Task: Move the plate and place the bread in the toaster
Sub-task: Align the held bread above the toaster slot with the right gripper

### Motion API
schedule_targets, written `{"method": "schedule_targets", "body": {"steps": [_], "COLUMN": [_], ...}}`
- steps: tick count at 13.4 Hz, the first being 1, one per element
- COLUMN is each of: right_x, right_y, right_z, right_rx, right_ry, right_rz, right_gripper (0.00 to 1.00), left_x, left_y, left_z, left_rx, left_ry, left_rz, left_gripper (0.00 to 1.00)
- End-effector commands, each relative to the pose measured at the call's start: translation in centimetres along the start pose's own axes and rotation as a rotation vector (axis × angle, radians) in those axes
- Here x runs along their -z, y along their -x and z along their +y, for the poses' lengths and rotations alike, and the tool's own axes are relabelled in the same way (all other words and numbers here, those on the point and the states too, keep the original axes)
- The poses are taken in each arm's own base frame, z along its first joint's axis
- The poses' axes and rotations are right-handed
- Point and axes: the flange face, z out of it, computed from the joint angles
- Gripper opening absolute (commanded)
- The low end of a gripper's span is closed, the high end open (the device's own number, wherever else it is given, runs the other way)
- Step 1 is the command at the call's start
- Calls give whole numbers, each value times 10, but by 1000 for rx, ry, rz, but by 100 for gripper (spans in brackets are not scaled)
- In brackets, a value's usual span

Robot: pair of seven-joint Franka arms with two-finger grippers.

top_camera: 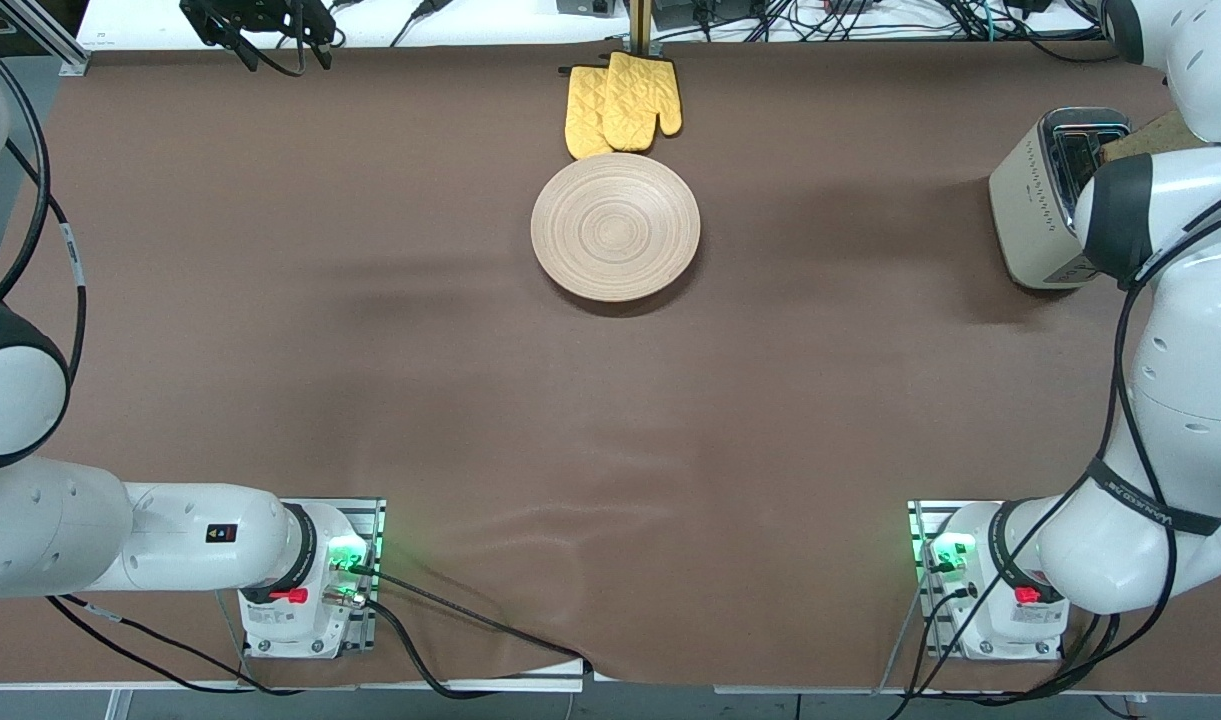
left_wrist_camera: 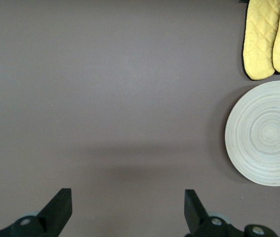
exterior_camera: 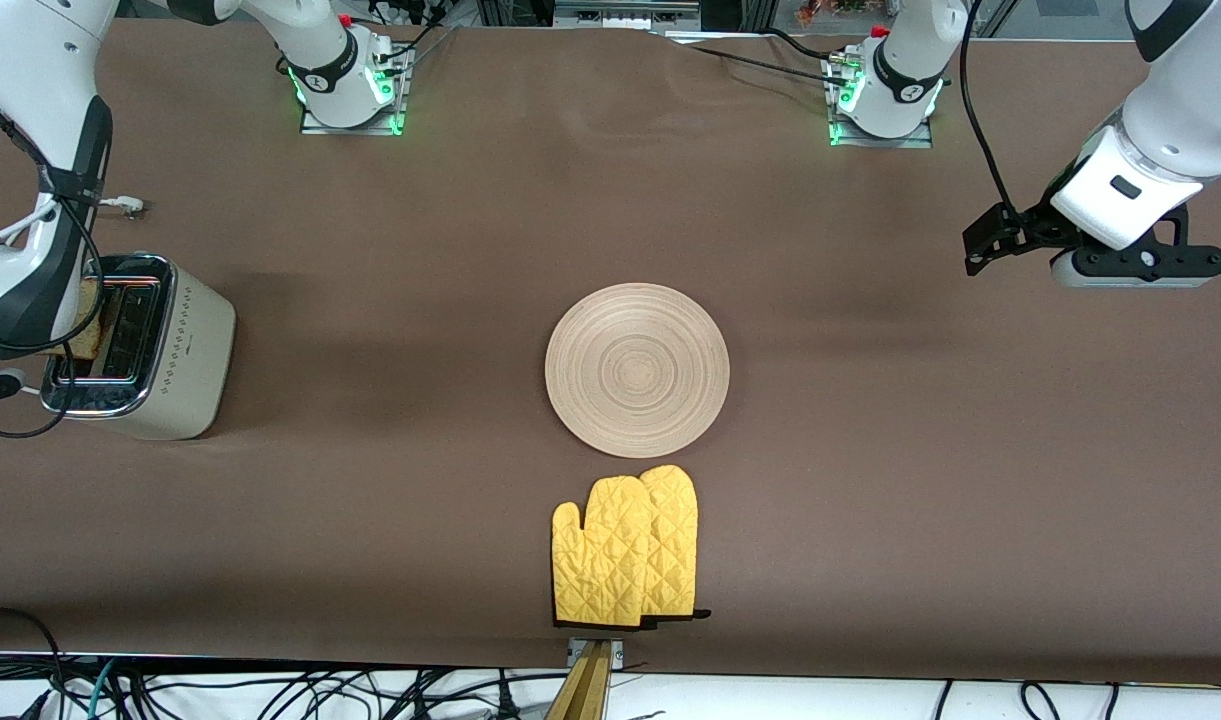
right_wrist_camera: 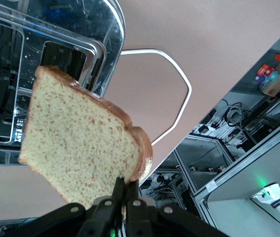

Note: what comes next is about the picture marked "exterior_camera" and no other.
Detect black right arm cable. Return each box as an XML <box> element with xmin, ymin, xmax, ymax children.
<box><xmin>0</xmin><ymin>85</ymin><xmax>108</xmax><ymax>442</ymax></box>

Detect grey metal beam bracket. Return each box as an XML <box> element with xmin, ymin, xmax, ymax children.
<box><xmin>566</xmin><ymin>637</ymin><xmax>625</xmax><ymax>670</ymax></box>

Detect black base cables bundle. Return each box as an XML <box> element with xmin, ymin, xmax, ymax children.
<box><xmin>365</xmin><ymin>0</ymin><xmax>463</xmax><ymax>67</ymax></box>

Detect brown bread slice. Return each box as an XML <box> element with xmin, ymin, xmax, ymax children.
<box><xmin>64</xmin><ymin>274</ymin><xmax>107</xmax><ymax>362</ymax></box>

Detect round wooden plate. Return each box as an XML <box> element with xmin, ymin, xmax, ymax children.
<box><xmin>545</xmin><ymin>282</ymin><xmax>732</xmax><ymax>460</ymax></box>

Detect aluminium frame rail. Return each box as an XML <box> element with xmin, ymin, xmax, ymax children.
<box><xmin>552</xmin><ymin>0</ymin><xmax>702</xmax><ymax>32</ymax></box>

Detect gold aluminium beam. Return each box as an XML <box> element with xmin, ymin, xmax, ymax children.
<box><xmin>544</xmin><ymin>640</ymin><xmax>612</xmax><ymax>720</ymax></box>

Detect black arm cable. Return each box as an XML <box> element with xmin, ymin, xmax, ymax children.
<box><xmin>0</xmin><ymin>85</ymin><xmax>108</xmax><ymax>442</ymax></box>
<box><xmin>959</xmin><ymin>0</ymin><xmax>1023</xmax><ymax>218</ymax></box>

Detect brown table cover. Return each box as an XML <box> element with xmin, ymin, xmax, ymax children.
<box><xmin>0</xmin><ymin>15</ymin><xmax>1221</xmax><ymax>687</ymax></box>

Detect short black table cable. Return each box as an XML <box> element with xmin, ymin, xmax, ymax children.
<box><xmin>765</xmin><ymin>27</ymin><xmax>843</xmax><ymax>64</ymax></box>

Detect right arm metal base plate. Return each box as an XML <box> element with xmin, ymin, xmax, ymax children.
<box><xmin>299</xmin><ymin>45</ymin><xmax>412</xmax><ymax>137</ymax></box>

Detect cream chrome two-slot toaster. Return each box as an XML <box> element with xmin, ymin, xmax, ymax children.
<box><xmin>40</xmin><ymin>253</ymin><xmax>238</xmax><ymax>442</ymax></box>

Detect teal floor cable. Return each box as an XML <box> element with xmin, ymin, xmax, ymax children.
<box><xmin>85</xmin><ymin>658</ymin><xmax>121</xmax><ymax>720</ymax></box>

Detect white toaster power cord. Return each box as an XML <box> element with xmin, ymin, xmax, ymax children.
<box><xmin>15</xmin><ymin>195</ymin><xmax>149</xmax><ymax>397</ymax></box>

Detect tangled black floor cables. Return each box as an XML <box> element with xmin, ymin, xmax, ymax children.
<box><xmin>110</xmin><ymin>665</ymin><xmax>573</xmax><ymax>720</ymax></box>

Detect looping black floor cable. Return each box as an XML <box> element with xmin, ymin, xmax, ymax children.
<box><xmin>0</xmin><ymin>606</ymin><xmax>68</xmax><ymax>703</ymax></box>

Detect long black table cable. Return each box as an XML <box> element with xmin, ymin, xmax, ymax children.
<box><xmin>684</xmin><ymin>42</ymin><xmax>857</xmax><ymax>91</ymax></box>

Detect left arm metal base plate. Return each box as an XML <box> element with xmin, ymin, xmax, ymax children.
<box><xmin>827</xmin><ymin>52</ymin><xmax>937</xmax><ymax>150</ymax></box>

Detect yellow quilted oven mitt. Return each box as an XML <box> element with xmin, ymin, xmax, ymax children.
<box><xmin>637</xmin><ymin>463</ymin><xmax>714</xmax><ymax>624</ymax></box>
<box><xmin>551</xmin><ymin>475</ymin><xmax>663</xmax><ymax>630</ymax></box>

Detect orange foliage decoration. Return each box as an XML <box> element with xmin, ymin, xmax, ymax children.
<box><xmin>794</xmin><ymin>0</ymin><xmax>897</xmax><ymax>28</ymax></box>

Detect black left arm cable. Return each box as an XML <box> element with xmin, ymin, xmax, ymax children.
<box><xmin>959</xmin><ymin>0</ymin><xmax>1023</xmax><ymax>218</ymax></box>

